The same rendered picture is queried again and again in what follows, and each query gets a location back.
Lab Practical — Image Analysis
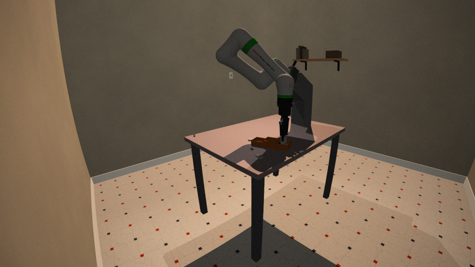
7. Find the brown rack of bins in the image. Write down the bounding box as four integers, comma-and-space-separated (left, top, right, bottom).
251, 137, 291, 151

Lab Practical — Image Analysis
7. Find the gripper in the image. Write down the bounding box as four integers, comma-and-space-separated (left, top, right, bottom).
279, 107, 291, 145

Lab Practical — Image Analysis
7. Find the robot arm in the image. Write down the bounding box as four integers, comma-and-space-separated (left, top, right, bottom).
216, 28, 299, 108

